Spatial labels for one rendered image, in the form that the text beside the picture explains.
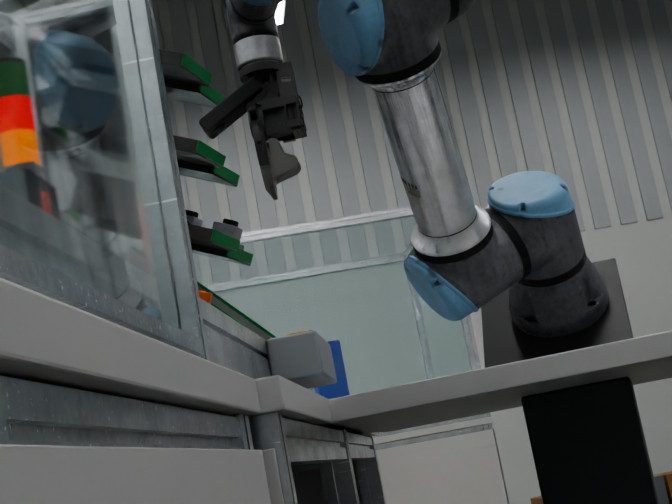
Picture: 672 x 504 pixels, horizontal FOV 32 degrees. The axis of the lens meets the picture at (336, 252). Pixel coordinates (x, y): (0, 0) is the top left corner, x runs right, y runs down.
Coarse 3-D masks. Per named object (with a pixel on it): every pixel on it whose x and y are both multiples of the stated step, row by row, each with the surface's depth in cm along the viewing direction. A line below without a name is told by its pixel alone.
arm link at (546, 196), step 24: (504, 192) 169; (528, 192) 168; (552, 192) 167; (504, 216) 167; (528, 216) 166; (552, 216) 166; (576, 216) 172; (528, 240) 166; (552, 240) 168; (576, 240) 171; (528, 264) 168; (552, 264) 171; (576, 264) 172
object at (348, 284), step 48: (288, 240) 584; (336, 240) 586; (384, 240) 588; (240, 288) 578; (288, 288) 579; (336, 288) 581; (384, 288) 583; (336, 336) 577; (384, 336) 578; (432, 336) 580; (336, 384) 572; (384, 384) 574
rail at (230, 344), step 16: (208, 304) 119; (208, 320) 117; (224, 320) 127; (208, 336) 115; (224, 336) 129; (240, 336) 136; (256, 336) 150; (208, 352) 114; (224, 352) 123; (240, 352) 134; (256, 352) 152; (240, 368) 131; (256, 368) 144
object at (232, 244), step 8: (192, 232) 201; (200, 232) 201; (208, 232) 200; (216, 232) 201; (192, 240) 206; (200, 240) 201; (208, 240) 200; (216, 240) 202; (224, 240) 205; (232, 240) 209; (216, 248) 213; (224, 248) 206; (232, 248) 210
